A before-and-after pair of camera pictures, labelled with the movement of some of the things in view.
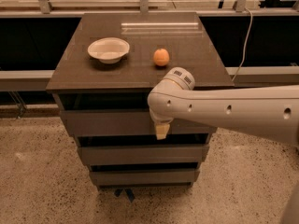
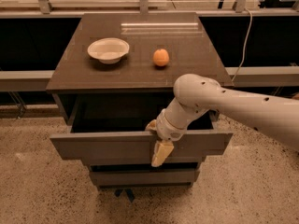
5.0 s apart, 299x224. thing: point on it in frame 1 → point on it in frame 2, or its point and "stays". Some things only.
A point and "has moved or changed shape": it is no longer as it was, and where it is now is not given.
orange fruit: [161, 57] stays
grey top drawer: [124, 122] has moved or changed shape
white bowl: [108, 49] stays
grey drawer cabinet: [101, 85] stays
